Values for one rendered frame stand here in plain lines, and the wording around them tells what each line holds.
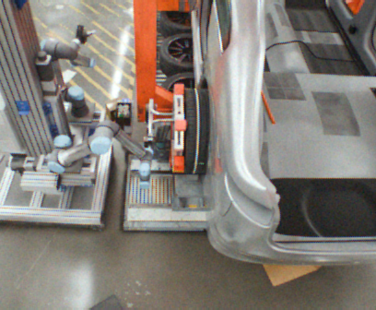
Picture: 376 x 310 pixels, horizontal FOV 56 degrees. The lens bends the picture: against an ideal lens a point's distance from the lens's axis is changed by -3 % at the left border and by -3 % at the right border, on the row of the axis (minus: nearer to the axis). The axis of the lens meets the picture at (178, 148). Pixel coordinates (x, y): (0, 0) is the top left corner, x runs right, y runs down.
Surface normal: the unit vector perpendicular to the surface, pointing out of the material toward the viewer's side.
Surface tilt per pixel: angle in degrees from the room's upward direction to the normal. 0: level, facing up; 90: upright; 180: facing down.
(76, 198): 0
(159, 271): 0
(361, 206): 0
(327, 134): 22
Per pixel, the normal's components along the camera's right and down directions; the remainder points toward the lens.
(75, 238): 0.06, -0.62
